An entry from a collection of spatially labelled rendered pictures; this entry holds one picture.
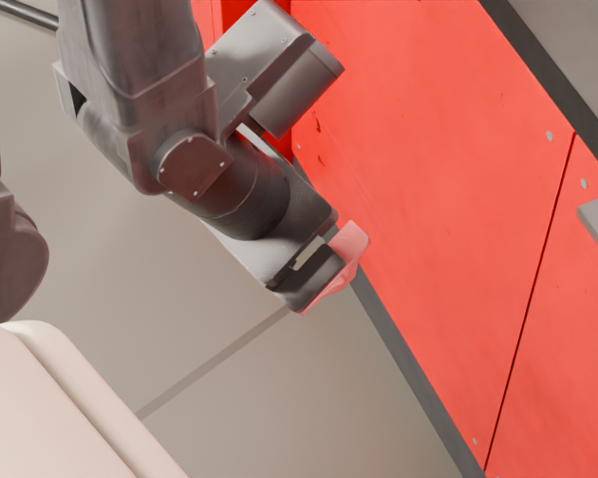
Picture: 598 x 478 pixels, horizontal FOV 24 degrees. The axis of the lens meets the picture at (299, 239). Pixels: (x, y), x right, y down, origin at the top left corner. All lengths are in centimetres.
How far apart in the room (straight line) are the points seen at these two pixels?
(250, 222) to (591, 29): 52
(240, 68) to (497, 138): 66
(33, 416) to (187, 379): 153
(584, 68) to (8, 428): 83
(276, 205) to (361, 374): 120
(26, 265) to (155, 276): 146
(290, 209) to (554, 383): 70
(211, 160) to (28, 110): 162
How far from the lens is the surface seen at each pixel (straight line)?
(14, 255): 67
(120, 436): 54
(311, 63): 79
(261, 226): 86
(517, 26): 129
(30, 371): 54
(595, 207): 100
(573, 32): 127
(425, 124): 157
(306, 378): 204
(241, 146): 81
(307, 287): 88
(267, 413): 201
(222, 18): 186
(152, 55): 68
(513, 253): 148
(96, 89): 70
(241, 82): 77
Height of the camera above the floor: 180
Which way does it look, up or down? 56 degrees down
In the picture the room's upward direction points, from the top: straight up
